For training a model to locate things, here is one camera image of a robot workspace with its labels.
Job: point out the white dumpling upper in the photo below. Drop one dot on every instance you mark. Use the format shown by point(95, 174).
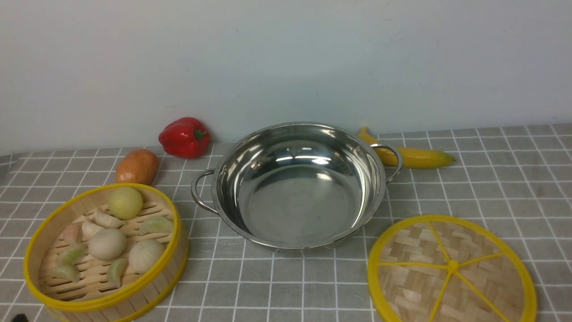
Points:
point(106, 220)

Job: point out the green dumpling lower left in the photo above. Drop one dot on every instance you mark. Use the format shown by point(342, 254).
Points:
point(66, 272)

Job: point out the green dumpling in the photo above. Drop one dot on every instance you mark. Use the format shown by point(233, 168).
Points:
point(156, 224)
point(73, 255)
point(116, 270)
point(66, 272)

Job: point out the white round bun left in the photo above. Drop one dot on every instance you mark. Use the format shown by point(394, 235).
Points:
point(107, 244)

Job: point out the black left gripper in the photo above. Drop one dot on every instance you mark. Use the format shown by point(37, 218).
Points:
point(20, 318)

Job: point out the grey checked tablecloth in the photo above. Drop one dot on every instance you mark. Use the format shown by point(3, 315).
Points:
point(514, 181)

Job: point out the stainless steel pot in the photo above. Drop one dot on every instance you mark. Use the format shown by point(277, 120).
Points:
point(298, 188)

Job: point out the woven bamboo steamer lid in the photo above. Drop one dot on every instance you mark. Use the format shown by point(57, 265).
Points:
point(436, 268)

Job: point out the brown potato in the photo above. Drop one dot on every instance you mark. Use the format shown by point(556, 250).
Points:
point(138, 166)

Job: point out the yellow banana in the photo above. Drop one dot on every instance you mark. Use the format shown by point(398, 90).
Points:
point(415, 158)

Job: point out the green dumpling right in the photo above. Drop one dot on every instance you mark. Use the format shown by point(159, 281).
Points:
point(156, 224)

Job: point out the pink dumpling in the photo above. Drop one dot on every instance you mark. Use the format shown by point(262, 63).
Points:
point(72, 234)

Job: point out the bamboo steamer basket yellow rim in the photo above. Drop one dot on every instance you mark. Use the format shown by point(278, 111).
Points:
point(93, 299)

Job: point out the green dumpling bottom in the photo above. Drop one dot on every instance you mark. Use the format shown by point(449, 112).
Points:
point(116, 270)

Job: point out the red bell pepper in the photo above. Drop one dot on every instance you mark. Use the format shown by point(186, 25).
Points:
point(185, 138)

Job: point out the yellow-green round bun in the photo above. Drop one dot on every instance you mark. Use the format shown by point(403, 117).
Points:
point(125, 203)

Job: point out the white dumpling small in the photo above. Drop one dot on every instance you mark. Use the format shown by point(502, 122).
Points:
point(89, 229)

